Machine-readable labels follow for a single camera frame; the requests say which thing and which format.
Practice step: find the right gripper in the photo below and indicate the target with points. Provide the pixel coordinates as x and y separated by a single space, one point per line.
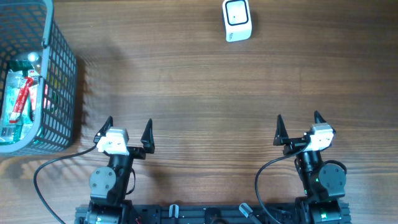
293 143

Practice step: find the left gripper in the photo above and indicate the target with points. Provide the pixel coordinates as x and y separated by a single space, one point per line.
138 153

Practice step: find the green 3M product package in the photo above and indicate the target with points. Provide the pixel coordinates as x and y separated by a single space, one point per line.
18 111

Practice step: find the yellow liquid Vim bottle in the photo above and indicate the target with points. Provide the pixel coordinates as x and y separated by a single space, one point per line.
35 59

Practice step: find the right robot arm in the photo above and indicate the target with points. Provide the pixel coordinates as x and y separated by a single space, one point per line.
323 181

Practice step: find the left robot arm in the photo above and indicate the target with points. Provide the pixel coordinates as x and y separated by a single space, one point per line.
108 184

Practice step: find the white barcode scanner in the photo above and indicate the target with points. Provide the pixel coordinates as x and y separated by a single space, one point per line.
237 20

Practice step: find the grey plastic shopping basket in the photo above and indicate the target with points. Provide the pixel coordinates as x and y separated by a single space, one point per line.
30 26

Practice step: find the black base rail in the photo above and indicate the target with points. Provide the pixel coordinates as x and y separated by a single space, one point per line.
244 213

